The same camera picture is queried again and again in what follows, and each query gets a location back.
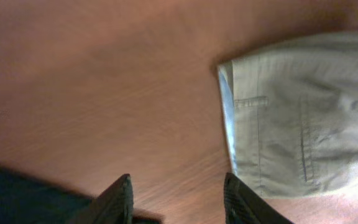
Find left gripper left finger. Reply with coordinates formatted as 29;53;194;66
67;174;134;224

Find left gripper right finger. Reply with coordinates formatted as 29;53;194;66
224;173;293;224

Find khaki green shorts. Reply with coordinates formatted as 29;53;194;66
218;31;358;198

